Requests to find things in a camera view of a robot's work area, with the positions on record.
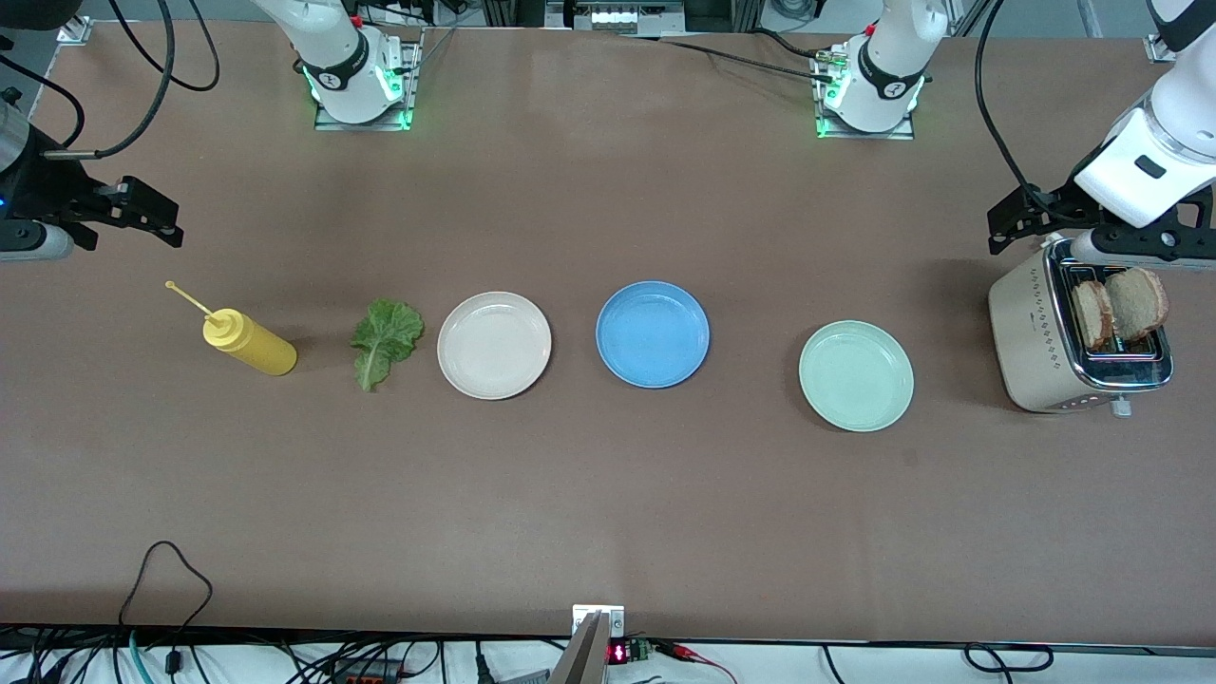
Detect pale pink plate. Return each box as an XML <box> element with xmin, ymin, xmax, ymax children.
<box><xmin>437</xmin><ymin>291</ymin><xmax>553</xmax><ymax>401</ymax></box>

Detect blue plate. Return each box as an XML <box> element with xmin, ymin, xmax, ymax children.
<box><xmin>596</xmin><ymin>280</ymin><xmax>711</xmax><ymax>390</ymax></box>

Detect beige chrome toaster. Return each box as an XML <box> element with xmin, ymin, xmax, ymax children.
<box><xmin>988</xmin><ymin>233</ymin><xmax>1175</xmax><ymax>419</ymax></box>

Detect yellow squeeze bottle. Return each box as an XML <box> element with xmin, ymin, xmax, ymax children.
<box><xmin>165</xmin><ymin>279</ymin><xmax>298</xmax><ymax>377</ymax></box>

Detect green lettuce leaf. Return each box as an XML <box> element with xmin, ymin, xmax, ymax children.
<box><xmin>350</xmin><ymin>298</ymin><xmax>426</xmax><ymax>393</ymax></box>

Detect metal mounting plate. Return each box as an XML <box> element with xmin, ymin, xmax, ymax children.
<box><xmin>572</xmin><ymin>604</ymin><xmax>626</xmax><ymax>639</ymax></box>

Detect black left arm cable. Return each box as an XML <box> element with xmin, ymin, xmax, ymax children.
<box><xmin>974</xmin><ymin>0</ymin><xmax>1060</xmax><ymax>219</ymax></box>

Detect black base cable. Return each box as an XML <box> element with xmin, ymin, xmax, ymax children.
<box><xmin>622</xmin><ymin>27</ymin><xmax>837</xmax><ymax>83</ymax></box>

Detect red and black wires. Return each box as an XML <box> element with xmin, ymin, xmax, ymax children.
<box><xmin>654</xmin><ymin>641</ymin><xmax>740</xmax><ymax>684</ymax></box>

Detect black coiled cable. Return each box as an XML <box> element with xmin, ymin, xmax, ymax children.
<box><xmin>964</xmin><ymin>643</ymin><xmax>1055</xmax><ymax>674</ymax></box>

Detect black device white lights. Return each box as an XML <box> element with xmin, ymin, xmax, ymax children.
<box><xmin>546</xmin><ymin>0</ymin><xmax>685</xmax><ymax>37</ymax></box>

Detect thin black looped cable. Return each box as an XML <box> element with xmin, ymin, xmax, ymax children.
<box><xmin>119</xmin><ymin>541</ymin><xmax>213</xmax><ymax>633</ymax></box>

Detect pale green plate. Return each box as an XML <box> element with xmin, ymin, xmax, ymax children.
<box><xmin>798</xmin><ymin>320</ymin><xmax>915</xmax><ymax>433</ymax></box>

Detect aluminium camera post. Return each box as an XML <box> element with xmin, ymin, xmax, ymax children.
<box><xmin>546</xmin><ymin>613</ymin><xmax>609</xmax><ymax>684</ymax></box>

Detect black power strip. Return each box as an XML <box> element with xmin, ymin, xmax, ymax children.
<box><xmin>323</xmin><ymin>663</ymin><xmax>405</xmax><ymax>684</ymax></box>

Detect toasted bread slice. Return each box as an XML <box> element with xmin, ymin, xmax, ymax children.
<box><xmin>1072</xmin><ymin>279</ymin><xmax>1114</xmax><ymax>351</ymax></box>
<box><xmin>1104</xmin><ymin>268</ymin><xmax>1170</xmax><ymax>343</ymax></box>

